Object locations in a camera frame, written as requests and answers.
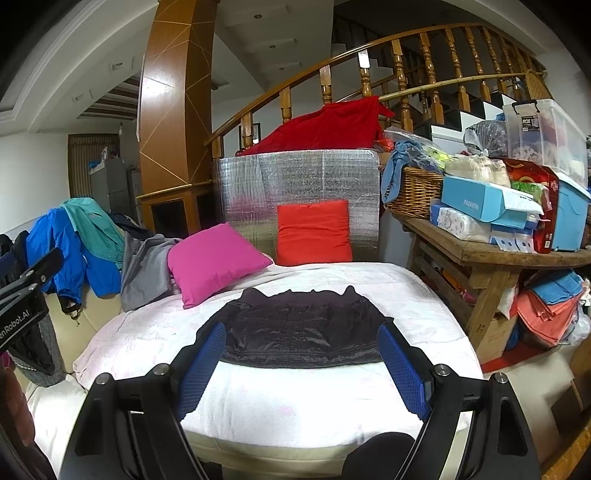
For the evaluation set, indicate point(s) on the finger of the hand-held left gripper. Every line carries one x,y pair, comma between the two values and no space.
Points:
37,272

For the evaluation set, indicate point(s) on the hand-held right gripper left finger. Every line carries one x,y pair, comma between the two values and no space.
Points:
201,369

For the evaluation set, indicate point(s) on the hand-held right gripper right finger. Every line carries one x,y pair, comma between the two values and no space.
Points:
404,369

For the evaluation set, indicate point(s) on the black quilted jacket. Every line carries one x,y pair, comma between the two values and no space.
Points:
295,327

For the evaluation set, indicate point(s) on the blue jacket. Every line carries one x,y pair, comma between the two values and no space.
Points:
60,249

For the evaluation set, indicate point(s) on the grey knitted sweater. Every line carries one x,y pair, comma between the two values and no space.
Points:
51,364

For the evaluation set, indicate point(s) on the teal shirt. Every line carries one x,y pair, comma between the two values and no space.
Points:
99,226

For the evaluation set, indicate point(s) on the white blanket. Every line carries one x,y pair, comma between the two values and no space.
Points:
286,397

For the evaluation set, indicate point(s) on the person's leg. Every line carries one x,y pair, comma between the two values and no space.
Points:
378,457

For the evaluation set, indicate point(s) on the brown cardboard box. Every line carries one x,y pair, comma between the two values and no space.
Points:
496,339

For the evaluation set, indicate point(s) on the dark navy garment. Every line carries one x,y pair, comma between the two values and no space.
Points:
129,226

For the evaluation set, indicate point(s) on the pink pillow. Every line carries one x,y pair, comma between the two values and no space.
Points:
212,263

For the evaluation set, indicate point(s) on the grey garment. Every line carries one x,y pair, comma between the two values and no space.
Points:
147,272

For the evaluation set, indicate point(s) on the grey refrigerator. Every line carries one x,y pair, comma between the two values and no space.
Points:
111,184

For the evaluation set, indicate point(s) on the wooden table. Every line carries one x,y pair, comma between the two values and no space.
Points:
475,254

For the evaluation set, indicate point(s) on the white tissue pack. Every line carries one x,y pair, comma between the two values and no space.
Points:
461,224

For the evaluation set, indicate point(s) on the stack of folded cloths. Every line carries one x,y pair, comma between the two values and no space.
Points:
549,309

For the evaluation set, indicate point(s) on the red pillow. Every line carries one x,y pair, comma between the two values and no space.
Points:
314,235

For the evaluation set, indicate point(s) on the blue and white cartons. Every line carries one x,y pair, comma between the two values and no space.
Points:
512,237

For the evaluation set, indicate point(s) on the wicker basket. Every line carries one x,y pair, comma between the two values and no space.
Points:
415,194

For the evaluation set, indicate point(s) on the light blue cardboard box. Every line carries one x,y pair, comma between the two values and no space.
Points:
480,198

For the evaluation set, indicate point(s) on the blue cloth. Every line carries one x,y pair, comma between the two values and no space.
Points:
397,170

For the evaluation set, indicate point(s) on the wooden pillar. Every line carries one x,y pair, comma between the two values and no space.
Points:
171,115

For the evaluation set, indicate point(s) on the beige bagged goods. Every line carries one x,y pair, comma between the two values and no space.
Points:
475,170

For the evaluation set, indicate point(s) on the silver foil insulation board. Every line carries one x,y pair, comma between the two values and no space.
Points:
300,177

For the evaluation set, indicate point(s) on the red printed box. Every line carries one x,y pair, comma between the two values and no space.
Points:
540,184

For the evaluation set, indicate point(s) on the light blue plastic bin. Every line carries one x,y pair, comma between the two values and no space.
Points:
572,212

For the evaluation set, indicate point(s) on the dark plastic bag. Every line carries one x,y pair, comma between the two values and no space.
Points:
485,138

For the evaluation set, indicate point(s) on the large red cushion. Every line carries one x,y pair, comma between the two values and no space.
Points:
323,129

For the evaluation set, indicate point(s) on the clear plastic storage box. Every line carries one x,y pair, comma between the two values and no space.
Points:
549,134

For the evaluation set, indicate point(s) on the wooden stair railing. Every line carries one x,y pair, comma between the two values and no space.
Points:
369,46

